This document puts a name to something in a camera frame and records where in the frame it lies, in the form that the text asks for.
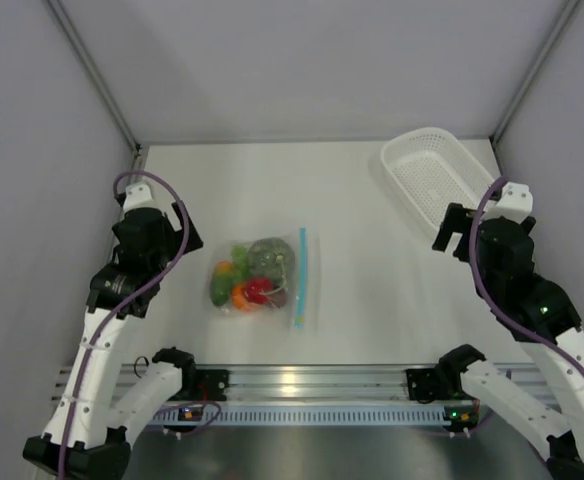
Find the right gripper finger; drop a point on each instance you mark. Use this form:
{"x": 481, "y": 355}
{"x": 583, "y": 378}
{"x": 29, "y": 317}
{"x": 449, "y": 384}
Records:
{"x": 528, "y": 224}
{"x": 457, "y": 219}

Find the green fake melon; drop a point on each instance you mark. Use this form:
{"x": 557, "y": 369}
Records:
{"x": 273, "y": 258}

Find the white perforated plastic basket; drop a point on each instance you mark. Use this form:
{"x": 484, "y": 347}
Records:
{"x": 428, "y": 169}

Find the red fake apple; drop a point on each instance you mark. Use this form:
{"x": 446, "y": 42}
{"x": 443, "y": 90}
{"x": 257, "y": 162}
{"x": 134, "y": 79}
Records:
{"x": 257, "y": 290}

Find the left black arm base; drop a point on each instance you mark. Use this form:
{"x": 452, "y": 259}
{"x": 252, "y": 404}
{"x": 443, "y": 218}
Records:
{"x": 207, "y": 384}

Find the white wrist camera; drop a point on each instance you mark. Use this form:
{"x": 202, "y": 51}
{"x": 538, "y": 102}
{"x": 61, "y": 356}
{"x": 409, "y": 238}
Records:
{"x": 515, "y": 203}
{"x": 138, "y": 195}

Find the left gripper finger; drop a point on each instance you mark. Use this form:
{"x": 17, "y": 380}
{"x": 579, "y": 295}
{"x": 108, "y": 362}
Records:
{"x": 187, "y": 235}
{"x": 120, "y": 197}

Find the clear zip top bag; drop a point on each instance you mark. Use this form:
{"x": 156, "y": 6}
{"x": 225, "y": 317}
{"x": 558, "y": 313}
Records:
{"x": 302, "y": 287}

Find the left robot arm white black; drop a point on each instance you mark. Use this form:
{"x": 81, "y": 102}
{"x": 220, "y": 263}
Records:
{"x": 90, "y": 435}

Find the aluminium mounting rail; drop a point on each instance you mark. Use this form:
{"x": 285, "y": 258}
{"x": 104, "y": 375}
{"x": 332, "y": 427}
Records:
{"x": 258, "y": 384}

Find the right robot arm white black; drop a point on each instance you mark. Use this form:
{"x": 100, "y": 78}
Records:
{"x": 541, "y": 318}

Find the orange fake carrot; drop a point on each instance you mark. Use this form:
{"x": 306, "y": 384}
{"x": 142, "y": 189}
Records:
{"x": 239, "y": 300}

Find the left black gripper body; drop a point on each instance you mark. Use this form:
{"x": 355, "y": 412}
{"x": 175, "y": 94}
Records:
{"x": 166, "y": 253}

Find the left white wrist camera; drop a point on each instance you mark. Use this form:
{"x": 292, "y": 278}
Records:
{"x": 138, "y": 195}

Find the green fake grapes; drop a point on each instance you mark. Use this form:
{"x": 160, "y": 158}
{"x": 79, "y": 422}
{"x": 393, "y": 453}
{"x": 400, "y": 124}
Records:
{"x": 240, "y": 266}

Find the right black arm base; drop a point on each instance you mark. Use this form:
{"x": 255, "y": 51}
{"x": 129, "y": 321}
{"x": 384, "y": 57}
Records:
{"x": 426, "y": 385}

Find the white slotted cable duct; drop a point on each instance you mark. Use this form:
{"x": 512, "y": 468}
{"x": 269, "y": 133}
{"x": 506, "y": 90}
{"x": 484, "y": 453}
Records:
{"x": 343, "y": 415}

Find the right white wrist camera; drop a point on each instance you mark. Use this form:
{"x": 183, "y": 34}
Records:
{"x": 515, "y": 203}

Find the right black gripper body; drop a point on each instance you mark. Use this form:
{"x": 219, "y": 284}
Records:
{"x": 488, "y": 278}

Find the green orange fake mango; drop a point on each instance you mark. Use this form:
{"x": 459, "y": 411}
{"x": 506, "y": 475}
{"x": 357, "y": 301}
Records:
{"x": 221, "y": 283}

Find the dark purple fake plum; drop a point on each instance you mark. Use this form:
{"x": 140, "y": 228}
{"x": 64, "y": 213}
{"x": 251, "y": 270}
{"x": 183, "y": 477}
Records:
{"x": 278, "y": 299}

